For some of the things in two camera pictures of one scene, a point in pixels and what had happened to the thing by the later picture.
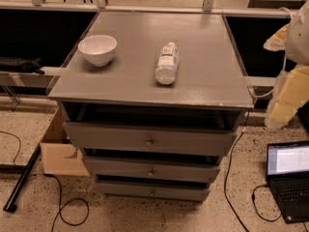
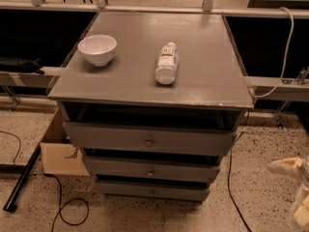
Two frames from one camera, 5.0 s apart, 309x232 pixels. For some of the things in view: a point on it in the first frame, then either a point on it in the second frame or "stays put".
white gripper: (298, 39) to (287, 165)
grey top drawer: (142, 139) stays put
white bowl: (99, 49) stays put
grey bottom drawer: (155, 190) stays put
